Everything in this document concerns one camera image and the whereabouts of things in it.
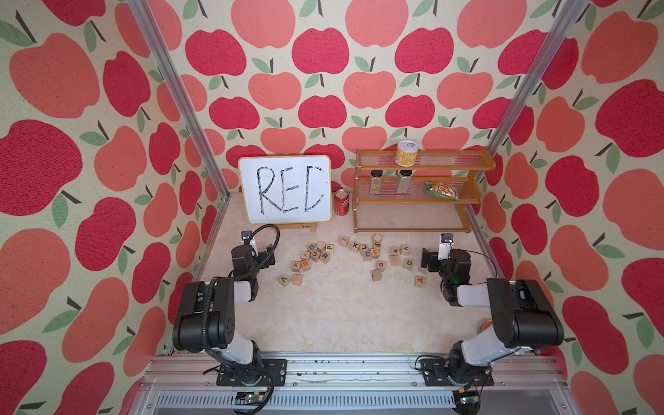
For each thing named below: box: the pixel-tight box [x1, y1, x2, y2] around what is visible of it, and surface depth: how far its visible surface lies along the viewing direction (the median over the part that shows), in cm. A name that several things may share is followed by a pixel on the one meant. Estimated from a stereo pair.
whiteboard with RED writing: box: [238, 154, 333, 225], surface depth 100 cm
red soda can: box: [333, 188, 351, 217], surface depth 109 cm
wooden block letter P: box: [325, 242, 336, 256], surface depth 101 cm
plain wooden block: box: [291, 273, 304, 287], surface depth 95 cm
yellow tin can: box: [394, 140, 420, 167], surface depth 90 cm
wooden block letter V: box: [277, 273, 291, 288], surface depth 93 cm
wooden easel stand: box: [277, 223, 318, 232], surface depth 106 cm
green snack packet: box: [424, 181, 460, 203], surface depth 97 cm
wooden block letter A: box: [414, 275, 427, 288], surface depth 94 cm
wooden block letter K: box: [290, 260, 302, 273], surface depth 97 cm
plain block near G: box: [371, 269, 383, 282], surface depth 96 cm
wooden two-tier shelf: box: [352, 148, 496, 234], surface depth 112 cm
